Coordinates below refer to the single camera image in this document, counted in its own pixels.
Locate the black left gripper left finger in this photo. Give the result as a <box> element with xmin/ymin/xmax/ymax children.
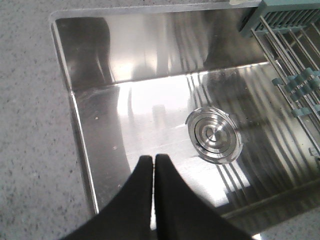
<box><xmin>63</xmin><ymin>155</ymin><xmax>153</xmax><ymax>240</ymax></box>

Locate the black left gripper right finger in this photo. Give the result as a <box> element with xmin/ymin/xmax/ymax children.
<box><xmin>154</xmin><ymin>154</ymin><xmax>252</xmax><ymax>240</ymax></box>

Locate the grey metal dish drying rack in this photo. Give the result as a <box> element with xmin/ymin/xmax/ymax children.
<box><xmin>239</xmin><ymin>0</ymin><xmax>320</xmax><ymax>158</ymax></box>

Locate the round steel sink drain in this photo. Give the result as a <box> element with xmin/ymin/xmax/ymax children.
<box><xmin>185</xmin><ymin>106</ymin><xmax>243</xmax><ymax>165</ymax></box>

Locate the stainless steel sink basin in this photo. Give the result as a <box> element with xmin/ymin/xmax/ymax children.
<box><xmin>50</xmin><ymin>0</ymin><xmax>320</xmax><ymax>234</ymax></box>

